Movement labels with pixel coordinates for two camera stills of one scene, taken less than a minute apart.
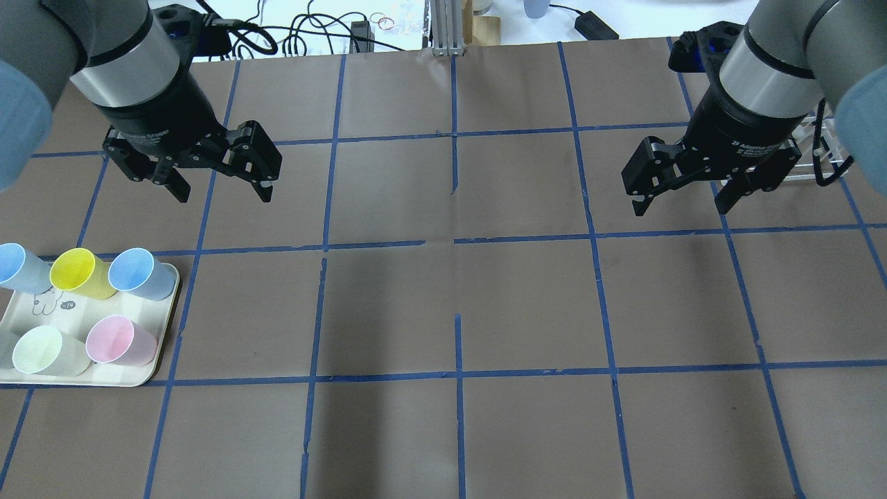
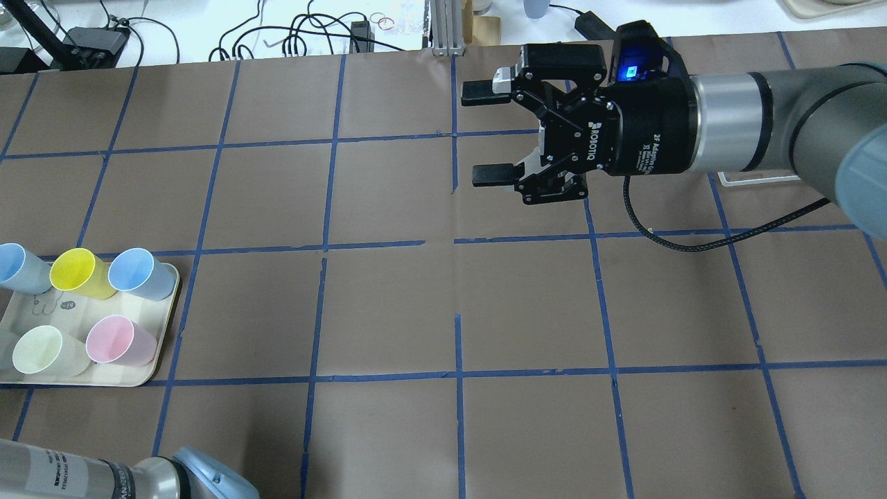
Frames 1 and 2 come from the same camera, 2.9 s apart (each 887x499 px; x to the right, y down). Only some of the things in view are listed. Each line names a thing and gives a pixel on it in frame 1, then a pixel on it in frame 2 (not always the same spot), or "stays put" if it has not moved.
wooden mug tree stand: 479,30 stays put
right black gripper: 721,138 to 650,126
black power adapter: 592,28 stays put
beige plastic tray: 74,315 stays put
